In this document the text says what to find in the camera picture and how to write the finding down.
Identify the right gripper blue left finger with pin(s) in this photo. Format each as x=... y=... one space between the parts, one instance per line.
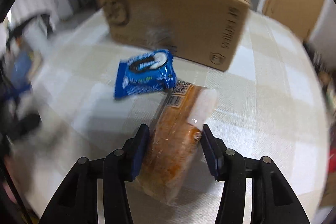
x=75 y=200

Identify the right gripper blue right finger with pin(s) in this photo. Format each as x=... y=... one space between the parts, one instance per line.
x=273 y=199

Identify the orange bread package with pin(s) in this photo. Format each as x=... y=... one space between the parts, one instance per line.
x=175 y=140

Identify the blue oreo package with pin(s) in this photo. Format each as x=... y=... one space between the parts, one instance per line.
x=146 y=73

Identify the checkered tablecloth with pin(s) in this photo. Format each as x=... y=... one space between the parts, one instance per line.
x=270 y=103

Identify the SF cardboard box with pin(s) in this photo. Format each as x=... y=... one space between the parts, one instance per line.
x=203 y=31

